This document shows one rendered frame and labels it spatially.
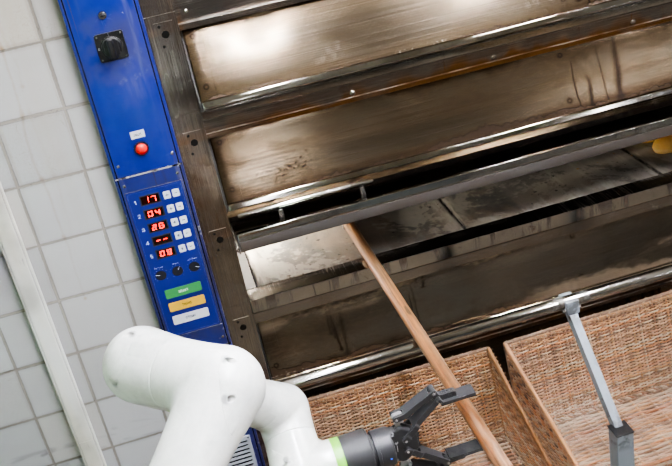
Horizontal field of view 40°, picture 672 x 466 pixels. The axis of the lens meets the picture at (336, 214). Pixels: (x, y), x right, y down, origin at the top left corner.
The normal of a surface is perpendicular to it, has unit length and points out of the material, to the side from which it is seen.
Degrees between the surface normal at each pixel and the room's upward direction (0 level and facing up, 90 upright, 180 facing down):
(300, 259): 0
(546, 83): 70
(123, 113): 90
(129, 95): 90
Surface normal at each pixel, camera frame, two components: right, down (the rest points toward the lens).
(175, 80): 0.24, 0.40
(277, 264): -0.18, -0.88
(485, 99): 0.16, 0.07
